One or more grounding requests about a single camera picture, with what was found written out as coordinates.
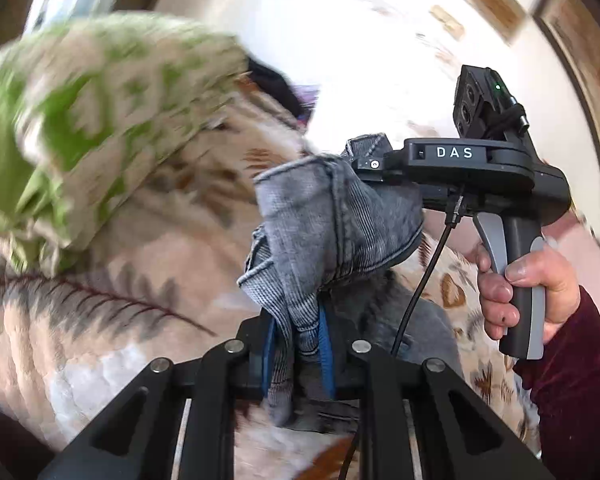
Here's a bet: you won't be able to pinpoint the black cable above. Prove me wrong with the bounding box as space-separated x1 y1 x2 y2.
340 187 465 480

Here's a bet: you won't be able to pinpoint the blue denim pants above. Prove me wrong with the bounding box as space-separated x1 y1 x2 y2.
237 132 463 431

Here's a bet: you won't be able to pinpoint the dark cloth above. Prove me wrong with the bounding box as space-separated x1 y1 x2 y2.
245 57 311 121

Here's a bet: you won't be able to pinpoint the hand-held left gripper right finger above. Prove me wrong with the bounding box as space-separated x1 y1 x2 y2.
317 305 556 480

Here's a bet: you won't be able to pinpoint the beige wall switch plate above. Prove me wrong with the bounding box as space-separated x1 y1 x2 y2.
427 4 466 41

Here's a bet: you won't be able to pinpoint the wooden wall frame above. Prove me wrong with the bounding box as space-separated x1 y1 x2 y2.
457 0 527 43

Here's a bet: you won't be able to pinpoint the person's right hand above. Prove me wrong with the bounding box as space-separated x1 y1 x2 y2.
475 242 582 343

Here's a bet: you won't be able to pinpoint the leaf print blanket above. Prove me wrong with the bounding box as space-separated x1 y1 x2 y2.
0 105 541 480

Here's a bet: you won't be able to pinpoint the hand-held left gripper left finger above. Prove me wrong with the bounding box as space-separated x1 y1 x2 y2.
40 310 281 480

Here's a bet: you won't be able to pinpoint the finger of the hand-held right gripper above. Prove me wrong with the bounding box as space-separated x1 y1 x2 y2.
346 152 388 183

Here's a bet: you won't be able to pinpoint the brown wooden frame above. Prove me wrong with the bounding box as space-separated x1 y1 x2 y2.
532 0 600 226

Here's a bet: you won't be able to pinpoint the green patterned cloth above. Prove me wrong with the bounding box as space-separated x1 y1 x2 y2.
0 12 251 271

